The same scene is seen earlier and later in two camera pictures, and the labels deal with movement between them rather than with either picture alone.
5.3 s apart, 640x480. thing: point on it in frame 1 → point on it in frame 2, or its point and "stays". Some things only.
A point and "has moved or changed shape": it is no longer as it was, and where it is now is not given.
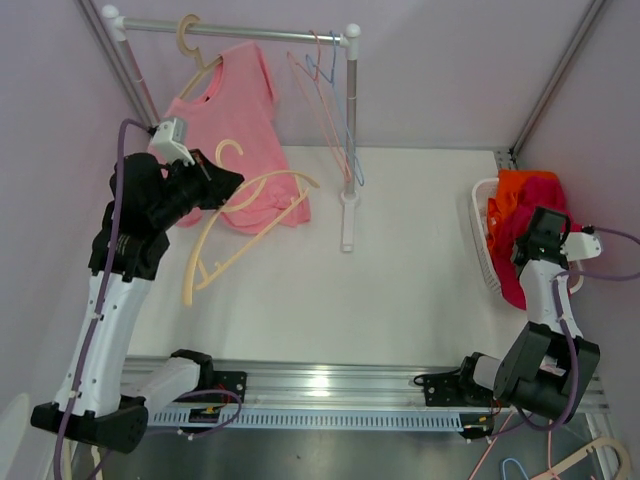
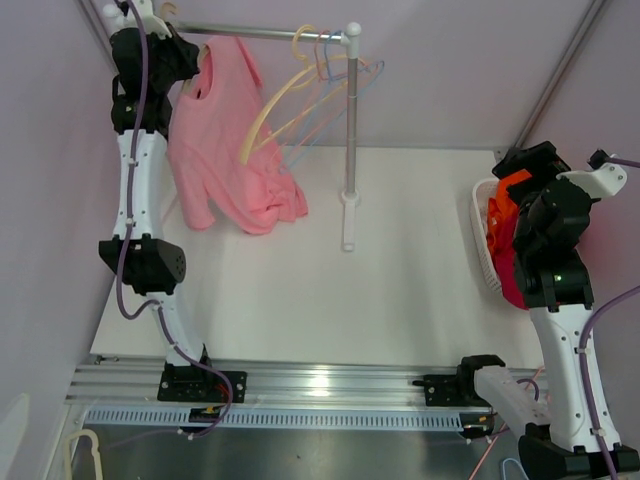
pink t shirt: [227, 117] has moved or changed shape
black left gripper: [217, 183] → [186, 52]
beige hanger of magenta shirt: [187, 280] → [248, 149]
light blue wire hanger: [310, 61] → [350, 88]
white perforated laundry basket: [481, 194] stays
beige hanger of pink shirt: [203, 69] has moved or changed shape
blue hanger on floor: [503, 468] stays
